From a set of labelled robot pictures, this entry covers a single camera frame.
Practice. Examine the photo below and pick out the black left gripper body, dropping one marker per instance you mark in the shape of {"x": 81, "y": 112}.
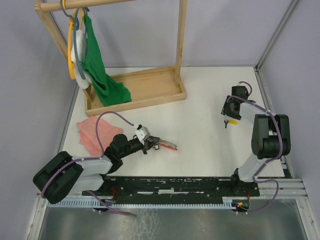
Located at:
{"x": 135, "y": 147}

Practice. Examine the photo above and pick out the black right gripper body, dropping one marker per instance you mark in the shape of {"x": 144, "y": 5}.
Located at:
{"x": 226, "y": 108}

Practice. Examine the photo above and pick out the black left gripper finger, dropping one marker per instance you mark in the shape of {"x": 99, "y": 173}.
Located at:
{"x": 152, "y": 145}
{"x": 154, "y": 138}

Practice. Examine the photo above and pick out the keyring bunch with coloured tags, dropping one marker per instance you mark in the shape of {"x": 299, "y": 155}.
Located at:
{"x": 165, "y": 144}

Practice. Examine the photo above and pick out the yellow tag key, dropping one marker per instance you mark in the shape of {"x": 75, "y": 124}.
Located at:
{"x": 229, "y": 122}

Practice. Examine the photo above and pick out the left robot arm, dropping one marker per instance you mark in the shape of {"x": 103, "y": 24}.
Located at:
{"x": 65, "y": 174}

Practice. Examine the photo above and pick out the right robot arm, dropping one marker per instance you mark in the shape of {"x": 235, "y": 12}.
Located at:
{"x": 270, "y": 139}

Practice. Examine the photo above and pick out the wooden rack base tray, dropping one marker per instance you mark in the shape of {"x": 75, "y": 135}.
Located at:
{"x": 149, "y": 87}

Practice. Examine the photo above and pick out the pink cloth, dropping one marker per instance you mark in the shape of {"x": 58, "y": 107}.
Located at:
{"x": 88, "y": 138}

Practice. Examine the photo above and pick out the green cloth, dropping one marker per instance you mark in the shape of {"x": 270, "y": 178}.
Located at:
{"x": 108, "y": 91}

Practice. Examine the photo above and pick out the white cloth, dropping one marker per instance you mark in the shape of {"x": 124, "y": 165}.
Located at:
{"x": 77, "y": 54}

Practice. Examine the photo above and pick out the grey hanger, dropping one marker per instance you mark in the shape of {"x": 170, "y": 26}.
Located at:
{"x": 76, "y": 23}

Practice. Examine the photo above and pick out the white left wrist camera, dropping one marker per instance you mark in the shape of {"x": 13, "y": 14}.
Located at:
{"x": 142, "y": 133}

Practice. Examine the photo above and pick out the white cable duct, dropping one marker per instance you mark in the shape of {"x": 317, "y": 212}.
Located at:
{"x": 91, "y": 202}

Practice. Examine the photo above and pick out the aluminium rail frame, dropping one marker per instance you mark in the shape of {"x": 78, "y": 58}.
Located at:
{"x": 278, "y": 52}

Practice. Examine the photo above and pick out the wooden clothes rack frame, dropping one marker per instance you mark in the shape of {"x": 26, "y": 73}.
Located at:
{"x": 132, "y": 35}

